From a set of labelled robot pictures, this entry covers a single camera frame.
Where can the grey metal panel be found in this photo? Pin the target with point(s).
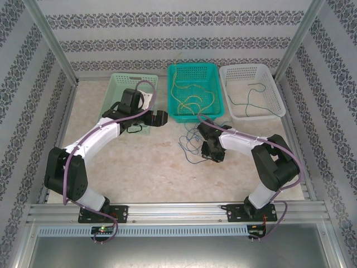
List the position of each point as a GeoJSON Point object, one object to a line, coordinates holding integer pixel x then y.
{"type": "Point", "coordinates": [178, 254]}

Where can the teal plastic basket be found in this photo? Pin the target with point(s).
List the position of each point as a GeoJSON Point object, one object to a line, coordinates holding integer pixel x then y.
{"type": "Point", "coordinates": [214, 72]}

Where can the pale green plastic basket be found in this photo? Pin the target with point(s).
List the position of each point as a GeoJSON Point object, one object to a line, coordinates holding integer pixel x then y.
{"type": "Point", "coordinates": [122, 81]}

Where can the aluminium side rail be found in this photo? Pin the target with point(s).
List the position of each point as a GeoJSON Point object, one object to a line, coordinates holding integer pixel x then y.
{"type": "Point", "coordinates": [68, 104]}
{"type": "Point", "coordinates": [290, 134]}

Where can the aluminium frame post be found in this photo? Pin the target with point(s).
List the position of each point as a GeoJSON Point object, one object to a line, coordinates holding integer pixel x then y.
{"type": "Point", "coordinates": [299, 42]}
{"type": "Point", "coordinates": [53, 42]}

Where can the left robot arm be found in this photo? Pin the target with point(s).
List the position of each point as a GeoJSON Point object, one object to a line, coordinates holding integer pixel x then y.
{"type": "Point", "coordinates": [94, 136]}

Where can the white plastic basket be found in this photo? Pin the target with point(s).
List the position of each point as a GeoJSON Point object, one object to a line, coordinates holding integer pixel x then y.
{"type": "Point", "coordinates": [267, 97]}

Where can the small circuit board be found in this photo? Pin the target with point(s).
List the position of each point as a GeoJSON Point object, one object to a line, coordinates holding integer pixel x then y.
{"type": "Point", "coordinates": [103, 229]}
{"type": "Point", "coordinates": [256, 231]}

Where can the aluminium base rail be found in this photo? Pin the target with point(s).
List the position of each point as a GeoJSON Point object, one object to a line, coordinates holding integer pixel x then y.
{"type": "Point", "coordinates": [175, 210]}

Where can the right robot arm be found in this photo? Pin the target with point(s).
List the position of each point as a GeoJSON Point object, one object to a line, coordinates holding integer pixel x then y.
{"type": "Point", "coordinates": [240, 142]}

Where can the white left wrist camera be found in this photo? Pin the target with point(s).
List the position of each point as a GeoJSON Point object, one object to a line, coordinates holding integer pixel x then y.
{"type": "Point", "coordinates": [146, 100]}

